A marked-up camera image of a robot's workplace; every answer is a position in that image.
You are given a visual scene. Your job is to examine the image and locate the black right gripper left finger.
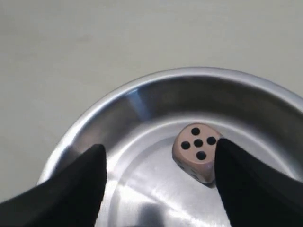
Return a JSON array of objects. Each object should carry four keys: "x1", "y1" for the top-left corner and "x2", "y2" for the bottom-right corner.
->
[{"x1": 0, "y1": 144, "x2": 107, "y2": 227}]

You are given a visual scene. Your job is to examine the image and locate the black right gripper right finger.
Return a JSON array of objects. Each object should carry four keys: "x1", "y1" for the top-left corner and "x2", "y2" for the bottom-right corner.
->
[{"x1": 214, "y1": 139, "x2": 303, "y2": 227}]

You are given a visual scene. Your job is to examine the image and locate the beige wooden die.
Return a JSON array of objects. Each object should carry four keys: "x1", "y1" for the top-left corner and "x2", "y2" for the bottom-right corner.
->
[{"x1": 172, "y1": 123, "x2": 223, "y2": 184}]

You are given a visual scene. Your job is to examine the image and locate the round stainless steel bowl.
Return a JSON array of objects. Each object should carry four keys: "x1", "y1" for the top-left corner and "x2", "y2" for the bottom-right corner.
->
[{"x1": 39, "y1": 67, "x2": 303, "y2": 227}]

